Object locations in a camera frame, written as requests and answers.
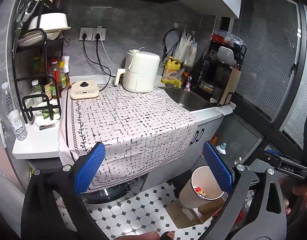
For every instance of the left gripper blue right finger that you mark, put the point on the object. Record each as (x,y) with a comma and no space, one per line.
(222,172)

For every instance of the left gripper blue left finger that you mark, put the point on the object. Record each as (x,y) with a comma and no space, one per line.
(88,166)

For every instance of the brown paper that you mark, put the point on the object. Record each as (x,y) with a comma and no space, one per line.
(202,193)

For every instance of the beige trash bin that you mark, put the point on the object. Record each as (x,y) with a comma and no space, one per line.
(201,177)

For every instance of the steel kitchen sink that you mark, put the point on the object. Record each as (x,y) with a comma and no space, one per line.
(188,100)

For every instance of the person's right hand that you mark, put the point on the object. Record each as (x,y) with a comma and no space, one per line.
(290,188)

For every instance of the white laundry detergent bottle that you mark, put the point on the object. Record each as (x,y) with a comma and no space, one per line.
(222,148)

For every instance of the orange bottle on floor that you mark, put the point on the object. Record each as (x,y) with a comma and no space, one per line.
(214,140)

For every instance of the cardboard piece on floor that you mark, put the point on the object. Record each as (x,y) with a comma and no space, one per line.
(184,217)

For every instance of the patterned white tablecloth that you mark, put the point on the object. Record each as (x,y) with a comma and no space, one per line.
(140,132)

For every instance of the cream induction base unit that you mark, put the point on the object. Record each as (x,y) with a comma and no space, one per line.
(84,90)

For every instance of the clear water bottle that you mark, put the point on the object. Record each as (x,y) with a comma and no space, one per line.
(12,113)

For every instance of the green label oil bottle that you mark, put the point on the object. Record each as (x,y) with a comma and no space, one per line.
(62,74)

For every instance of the wooden cutting board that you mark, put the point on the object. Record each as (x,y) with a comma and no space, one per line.
(230,87)

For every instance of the red label sauce bottle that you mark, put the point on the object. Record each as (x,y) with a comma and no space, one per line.
(56,72)

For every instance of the yellow sponge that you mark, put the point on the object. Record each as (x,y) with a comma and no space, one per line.
(177,83)

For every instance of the black dish rack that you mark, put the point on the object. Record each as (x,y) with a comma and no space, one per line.
(210,78)

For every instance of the white cap spray bottle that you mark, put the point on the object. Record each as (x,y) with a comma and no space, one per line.
(65,60)

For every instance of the cream air fryer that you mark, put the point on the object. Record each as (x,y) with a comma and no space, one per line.
(139,73)

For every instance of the yellow detergent bottle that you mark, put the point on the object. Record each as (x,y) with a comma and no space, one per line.
(171,69)

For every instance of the hanging white plastic bags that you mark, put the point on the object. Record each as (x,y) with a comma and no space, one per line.
(186,50)

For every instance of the white bowl on shelf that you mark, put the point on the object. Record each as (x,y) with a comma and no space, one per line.
(55,21)

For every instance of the black cabinet handle right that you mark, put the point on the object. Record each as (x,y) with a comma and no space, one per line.
(201,134)

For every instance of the black cabinet handle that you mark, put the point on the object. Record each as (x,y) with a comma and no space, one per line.
(194,137)
(201,134)

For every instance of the black cabinet handle left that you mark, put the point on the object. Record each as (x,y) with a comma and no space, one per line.
(194,137)

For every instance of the black wire shelf rack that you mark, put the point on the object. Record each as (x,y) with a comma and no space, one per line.
(30,103)

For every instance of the right wall socket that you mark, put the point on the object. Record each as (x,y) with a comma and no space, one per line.
(101,31)

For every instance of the wall socket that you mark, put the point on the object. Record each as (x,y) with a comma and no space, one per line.
(101,31)
(87,33)

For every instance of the left wall socket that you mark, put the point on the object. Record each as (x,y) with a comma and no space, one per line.
(87,33)

